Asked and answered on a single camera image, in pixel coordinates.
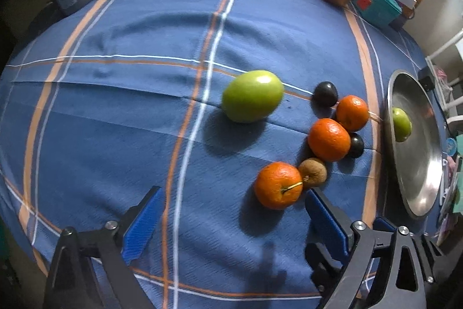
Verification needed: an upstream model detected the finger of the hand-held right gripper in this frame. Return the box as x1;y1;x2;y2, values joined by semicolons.
374;217;396;233

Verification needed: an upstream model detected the black power adapter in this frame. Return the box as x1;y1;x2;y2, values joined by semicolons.
419;67;437;93

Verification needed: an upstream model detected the large green apple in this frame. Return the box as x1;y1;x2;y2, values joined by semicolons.
221;70;285;124

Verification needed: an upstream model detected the orange tangerine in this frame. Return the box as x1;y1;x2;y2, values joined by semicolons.
308;118;352;162
254;162;304;210
336;95;370;132

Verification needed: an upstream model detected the teal box with red label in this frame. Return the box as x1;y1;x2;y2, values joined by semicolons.
352;0;403;29

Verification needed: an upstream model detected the brown kiwi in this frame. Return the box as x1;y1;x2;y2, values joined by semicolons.
297;157;328;190

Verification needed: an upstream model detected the small green apple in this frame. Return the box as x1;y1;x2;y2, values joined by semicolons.
392;108;413;142

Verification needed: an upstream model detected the dark plum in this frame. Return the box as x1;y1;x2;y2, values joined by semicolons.
348;132;365;158
313;81;339;108

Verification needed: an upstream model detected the round metal plate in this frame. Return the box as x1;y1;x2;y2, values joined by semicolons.
384;69;444;219

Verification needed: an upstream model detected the blue plaid tablecloth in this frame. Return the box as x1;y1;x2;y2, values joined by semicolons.
0;0;449;299

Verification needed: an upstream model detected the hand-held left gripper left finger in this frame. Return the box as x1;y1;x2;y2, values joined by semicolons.
43;186;166;309

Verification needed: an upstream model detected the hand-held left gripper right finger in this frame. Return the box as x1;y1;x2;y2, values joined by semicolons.
306;188;447;309

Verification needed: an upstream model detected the white rack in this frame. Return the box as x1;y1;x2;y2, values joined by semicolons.
426;30;463;136

